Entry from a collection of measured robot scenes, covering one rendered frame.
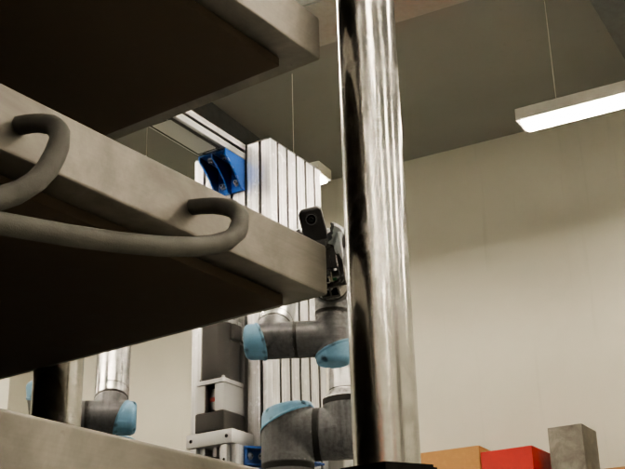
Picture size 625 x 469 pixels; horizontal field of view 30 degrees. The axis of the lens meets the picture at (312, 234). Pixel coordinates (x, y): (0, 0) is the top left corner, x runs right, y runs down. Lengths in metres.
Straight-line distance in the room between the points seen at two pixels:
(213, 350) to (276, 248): 1.82
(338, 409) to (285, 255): 1.53
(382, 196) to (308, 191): 2.06
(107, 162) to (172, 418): 7.97
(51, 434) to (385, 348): 0.46
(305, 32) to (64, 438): 0.62
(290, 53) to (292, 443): 1.48
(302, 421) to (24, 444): 1.93
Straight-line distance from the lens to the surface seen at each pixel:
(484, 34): 7.03
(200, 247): 0.78
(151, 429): 8.93
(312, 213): 2.25
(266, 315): 2.40
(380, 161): 1.12
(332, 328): 2.34
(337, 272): 2.20
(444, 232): 8.11
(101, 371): 2.63
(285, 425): 2.55
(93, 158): 0.88
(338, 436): 2.53
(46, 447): 0.65
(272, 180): 3.01
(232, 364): 2.83
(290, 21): 1.16
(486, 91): 7.62
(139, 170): 0.91
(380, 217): 1.09
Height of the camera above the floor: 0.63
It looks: 22 degrees up
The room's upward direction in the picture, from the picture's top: 1 degrees counter-clockwise
